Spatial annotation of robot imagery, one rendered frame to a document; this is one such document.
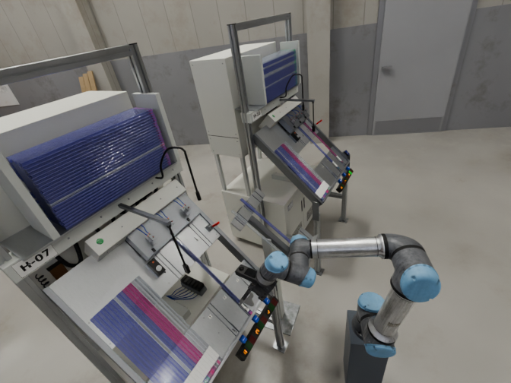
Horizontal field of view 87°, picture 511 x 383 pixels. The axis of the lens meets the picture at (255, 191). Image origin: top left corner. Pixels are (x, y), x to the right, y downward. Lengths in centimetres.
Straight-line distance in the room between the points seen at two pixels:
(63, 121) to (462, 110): 496
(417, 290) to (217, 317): 83
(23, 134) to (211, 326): 105
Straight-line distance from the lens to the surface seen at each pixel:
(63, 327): 141
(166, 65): 512
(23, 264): 119
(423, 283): 104
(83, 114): 134
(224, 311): 139
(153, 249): 128
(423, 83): 486
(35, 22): 637
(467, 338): 242
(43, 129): 129
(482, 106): 533
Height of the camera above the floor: 193
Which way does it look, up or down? 33 degrees down
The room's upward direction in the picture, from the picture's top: 9 degrees counter-clockwise
